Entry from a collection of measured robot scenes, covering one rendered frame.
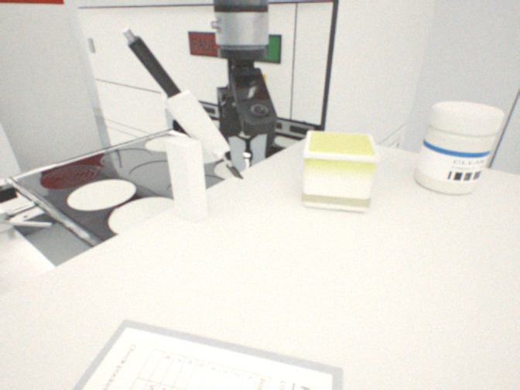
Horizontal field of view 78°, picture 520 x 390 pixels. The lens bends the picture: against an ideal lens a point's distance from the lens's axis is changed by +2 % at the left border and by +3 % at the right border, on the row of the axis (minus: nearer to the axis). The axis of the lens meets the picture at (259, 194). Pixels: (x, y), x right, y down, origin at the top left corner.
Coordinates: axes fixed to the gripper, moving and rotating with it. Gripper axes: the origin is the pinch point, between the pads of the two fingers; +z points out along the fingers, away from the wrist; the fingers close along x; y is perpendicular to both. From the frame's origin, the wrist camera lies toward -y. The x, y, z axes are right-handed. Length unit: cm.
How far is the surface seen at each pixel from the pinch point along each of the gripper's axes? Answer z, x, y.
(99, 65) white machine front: -11, 31, 66
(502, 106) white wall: 16, -147, 77
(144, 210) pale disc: 1.2, 16.9, -4.4
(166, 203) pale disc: 1.2, 13.6, -3.2
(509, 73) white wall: 0, -146, 79
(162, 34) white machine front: -20.2, 11.2, 39.6
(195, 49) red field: -17.5, 4.6, 30.5
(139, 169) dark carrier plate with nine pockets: 1.4, 18.5, 11.1
